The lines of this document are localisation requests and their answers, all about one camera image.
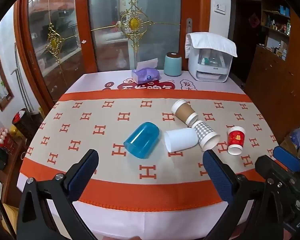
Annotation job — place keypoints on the teal canister with brown lid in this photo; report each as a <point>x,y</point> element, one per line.
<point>172,65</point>

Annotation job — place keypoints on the white folded cloth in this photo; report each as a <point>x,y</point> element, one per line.
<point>211,42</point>

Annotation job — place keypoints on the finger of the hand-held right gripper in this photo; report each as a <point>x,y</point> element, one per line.
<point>270,166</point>
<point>287,158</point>

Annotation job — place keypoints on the black bin with red bag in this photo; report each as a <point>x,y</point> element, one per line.
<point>27,123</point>

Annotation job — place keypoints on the grey checked paper cup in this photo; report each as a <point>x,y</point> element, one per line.
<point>205,133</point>

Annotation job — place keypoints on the orange patterned tablecloth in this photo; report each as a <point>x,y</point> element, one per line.
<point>130,100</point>

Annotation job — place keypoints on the red paper cup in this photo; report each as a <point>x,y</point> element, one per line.
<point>236,140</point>

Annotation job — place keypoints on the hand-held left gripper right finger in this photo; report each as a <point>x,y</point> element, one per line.
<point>218,175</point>

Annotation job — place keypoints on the blue plastic cup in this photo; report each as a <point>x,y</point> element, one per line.
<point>143,140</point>

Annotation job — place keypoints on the brown wooden cabinet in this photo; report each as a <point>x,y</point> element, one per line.
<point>277,87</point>

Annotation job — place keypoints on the large gold door ornament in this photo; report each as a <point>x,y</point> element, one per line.
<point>134,23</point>

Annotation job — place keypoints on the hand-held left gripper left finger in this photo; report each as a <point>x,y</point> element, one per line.
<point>83,172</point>

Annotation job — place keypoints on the red egg carton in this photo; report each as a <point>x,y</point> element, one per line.
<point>5,137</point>

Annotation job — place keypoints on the plain white paper cup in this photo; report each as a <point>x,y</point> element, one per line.
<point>181,138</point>

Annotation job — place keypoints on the white wall switch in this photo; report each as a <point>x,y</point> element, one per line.
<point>220,8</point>

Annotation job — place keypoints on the purple tissue pack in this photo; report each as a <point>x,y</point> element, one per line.
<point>145,74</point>

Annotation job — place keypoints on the white countertop appliance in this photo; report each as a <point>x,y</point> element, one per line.
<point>211,67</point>

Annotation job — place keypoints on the small gold door ornament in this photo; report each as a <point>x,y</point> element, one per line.
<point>54,42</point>

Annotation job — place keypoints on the red door decoration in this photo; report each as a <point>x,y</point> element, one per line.
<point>253,21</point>

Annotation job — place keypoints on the brown sleeved paper cup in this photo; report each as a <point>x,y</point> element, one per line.
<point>184,112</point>

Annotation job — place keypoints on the wooden framed window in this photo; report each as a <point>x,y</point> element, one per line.
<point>1,82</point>

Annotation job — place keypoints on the wooden wall shelf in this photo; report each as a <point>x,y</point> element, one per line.
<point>276,27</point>

